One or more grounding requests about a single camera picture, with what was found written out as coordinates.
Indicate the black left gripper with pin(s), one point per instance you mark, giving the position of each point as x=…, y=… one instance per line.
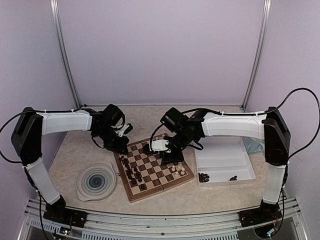
x=120, y=146

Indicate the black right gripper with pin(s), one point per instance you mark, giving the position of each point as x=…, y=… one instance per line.
x=172, y=158

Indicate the dark chess piece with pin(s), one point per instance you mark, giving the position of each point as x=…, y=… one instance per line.
x=126, y=164

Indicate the white plastic tray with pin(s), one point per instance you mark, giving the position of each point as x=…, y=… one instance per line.
x=223, y=157

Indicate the wooden chess board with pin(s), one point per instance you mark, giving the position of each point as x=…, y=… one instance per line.
x=156, y=177

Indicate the dark piece back rank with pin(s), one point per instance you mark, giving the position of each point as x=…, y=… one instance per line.
x=133, y=182

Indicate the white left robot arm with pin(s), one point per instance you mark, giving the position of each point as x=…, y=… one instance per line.
x=27, y=140

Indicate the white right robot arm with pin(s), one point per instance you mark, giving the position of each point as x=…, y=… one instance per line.
x=268, y=126

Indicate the white chess pieces row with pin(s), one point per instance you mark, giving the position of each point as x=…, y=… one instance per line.
x=178, y=168

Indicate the collapsible silicone bowl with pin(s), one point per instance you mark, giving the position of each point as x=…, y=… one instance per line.
x=96, y=182

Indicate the light blue mug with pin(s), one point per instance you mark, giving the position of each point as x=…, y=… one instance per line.
x=254, y=146

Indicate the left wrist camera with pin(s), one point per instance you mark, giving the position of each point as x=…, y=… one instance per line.
x=125, y=130

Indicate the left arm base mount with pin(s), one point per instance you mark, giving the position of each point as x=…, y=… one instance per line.
x=59, y=213

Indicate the front aluminium rail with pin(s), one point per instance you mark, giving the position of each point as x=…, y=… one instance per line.
x=225, y=225

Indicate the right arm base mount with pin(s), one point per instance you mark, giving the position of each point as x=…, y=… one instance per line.
x=268, y=214

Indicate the left aluminium frame post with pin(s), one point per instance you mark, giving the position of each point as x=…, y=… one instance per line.
x=54, y=4

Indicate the aluminium frame post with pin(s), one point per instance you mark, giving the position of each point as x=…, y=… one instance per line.
x=267, y=5
x=54, y=4

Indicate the right aluminium frame post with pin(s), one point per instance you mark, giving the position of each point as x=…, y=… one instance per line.
x=267, y=5

